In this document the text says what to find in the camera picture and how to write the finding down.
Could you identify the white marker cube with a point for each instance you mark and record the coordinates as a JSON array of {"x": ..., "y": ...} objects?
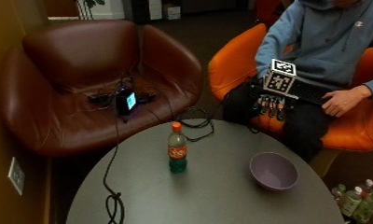
[{"x": 280, "y": 81}]

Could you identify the orange armchair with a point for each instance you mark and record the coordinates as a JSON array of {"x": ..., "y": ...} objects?
[{"x": 232, "y": 62}]

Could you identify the purple bowl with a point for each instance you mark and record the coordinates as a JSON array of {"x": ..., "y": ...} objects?
[{"x": 273, "y": 172}]

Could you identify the the person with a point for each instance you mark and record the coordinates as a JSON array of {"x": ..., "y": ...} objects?
[{"x": 326, "y": 40}]

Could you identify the dark red bottle white cap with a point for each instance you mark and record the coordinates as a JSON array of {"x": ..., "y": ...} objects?
[{"x": 366, "y": 188}]

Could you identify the small green bottle white cap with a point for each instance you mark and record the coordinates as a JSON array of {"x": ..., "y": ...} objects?
[{"x": 338, "y": 192}]

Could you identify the green bottle with orange cap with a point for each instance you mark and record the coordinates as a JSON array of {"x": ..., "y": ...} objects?
[{"x": 177, "y": 152}]

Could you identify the pale green bottle white cap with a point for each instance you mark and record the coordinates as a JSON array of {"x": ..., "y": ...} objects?
[{"x": 350, "y": 201}]

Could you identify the large green bottle white cap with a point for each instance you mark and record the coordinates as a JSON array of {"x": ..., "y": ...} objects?
[{"x": 366, "y": 208}]

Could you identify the black device with lit screen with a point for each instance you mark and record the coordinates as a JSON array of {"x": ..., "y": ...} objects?
[{"x": 127, "y": 101}]

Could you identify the small white box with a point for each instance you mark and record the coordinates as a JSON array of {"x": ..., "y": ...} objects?
[{"x": 170, "y": 11}]

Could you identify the black power adapter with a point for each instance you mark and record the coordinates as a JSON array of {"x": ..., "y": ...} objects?
[{"x": 99, "y": 98}]

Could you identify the tall white box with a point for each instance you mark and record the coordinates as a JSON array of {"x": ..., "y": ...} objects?
[{"x": 154, "y": 9}]

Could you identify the brown leather armchair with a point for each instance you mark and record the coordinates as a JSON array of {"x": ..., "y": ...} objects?
[{"x": 83, "y": 62}]

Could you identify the white wall socket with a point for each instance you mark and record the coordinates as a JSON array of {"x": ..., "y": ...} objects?
[{"x": 16, "y": 175}]

